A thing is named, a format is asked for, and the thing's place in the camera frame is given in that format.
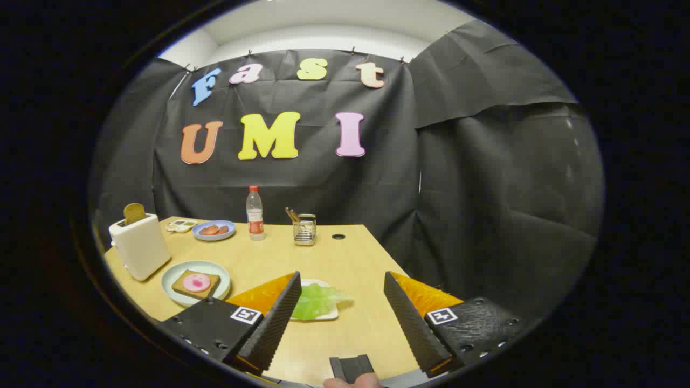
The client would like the square toast slice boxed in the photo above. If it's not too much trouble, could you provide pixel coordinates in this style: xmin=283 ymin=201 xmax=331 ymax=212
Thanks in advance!
xmin=171 ymin=269 xmax=221 ymax=300

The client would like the white square plate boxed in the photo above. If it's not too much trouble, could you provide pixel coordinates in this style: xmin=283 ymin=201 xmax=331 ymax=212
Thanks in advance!
xmin=291 ymin=279 xmax=339 ymax=321

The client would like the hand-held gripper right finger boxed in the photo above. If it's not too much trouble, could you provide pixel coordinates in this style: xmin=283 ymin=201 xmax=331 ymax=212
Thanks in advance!
xmin=384 ymin=271 xmax=526 ymax=379

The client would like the clear bottle with red cap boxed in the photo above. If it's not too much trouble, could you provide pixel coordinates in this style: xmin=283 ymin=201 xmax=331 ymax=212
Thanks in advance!
xmin=246 ymin=186 xmax=265 ymax=241

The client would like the blue plate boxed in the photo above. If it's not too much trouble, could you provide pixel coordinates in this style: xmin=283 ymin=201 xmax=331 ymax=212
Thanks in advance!
xmin=192 ymin=220 xmax=237 ymax=241

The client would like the pale green round plate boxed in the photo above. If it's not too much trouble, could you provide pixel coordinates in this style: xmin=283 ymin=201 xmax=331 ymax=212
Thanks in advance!
xmin=161 ymin=260 xmax=231 ymax=308

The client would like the pink ham slice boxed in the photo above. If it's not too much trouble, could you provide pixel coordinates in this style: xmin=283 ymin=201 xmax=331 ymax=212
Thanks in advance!
xmin=183 ymin=273 xmax=211 ymax=293

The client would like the green lettuce leaf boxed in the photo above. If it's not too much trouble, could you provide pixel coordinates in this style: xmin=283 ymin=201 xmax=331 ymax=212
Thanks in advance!
xmin=292 ymin=283 xmax=347 ymax=320

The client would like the brown bread slice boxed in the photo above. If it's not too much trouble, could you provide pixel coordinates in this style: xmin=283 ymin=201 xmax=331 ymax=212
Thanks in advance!
xmin=123 ymin=203 xmax=147 ymax=226

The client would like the metal wire utensil holder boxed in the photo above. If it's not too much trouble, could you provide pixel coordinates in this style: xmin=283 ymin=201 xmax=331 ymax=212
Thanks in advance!
xmin=293 ymin=214 xmax=317 ymax=246

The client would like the black backdrop cloth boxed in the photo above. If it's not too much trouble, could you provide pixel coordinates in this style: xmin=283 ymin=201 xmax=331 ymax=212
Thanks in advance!
xmin=89 ymin=20 xmax=605 ymax=324

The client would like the white toaster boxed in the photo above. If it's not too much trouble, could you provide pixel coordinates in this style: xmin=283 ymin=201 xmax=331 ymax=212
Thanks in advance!
xmin=108 ymin=213 xmax=172 ymax=282

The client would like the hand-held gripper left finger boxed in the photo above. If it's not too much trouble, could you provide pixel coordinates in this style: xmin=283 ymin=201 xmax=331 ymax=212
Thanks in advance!
xmin=160 ymin=271 xmax=302 ymax=377

